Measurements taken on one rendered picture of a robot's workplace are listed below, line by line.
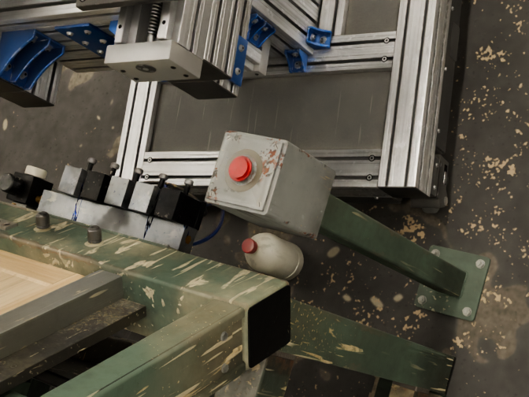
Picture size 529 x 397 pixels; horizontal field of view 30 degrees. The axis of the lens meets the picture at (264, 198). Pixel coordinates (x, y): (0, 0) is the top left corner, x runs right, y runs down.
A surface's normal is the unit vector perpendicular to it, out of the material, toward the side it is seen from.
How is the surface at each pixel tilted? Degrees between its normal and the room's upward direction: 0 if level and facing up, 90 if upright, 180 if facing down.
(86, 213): 0
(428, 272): 90
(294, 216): 90
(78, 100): 0
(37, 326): 90
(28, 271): 59
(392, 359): 90
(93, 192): 0
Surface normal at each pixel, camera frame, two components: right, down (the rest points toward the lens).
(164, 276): 0.00, -0.95
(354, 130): -0.50, -0.26
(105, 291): 0.82, 0.18
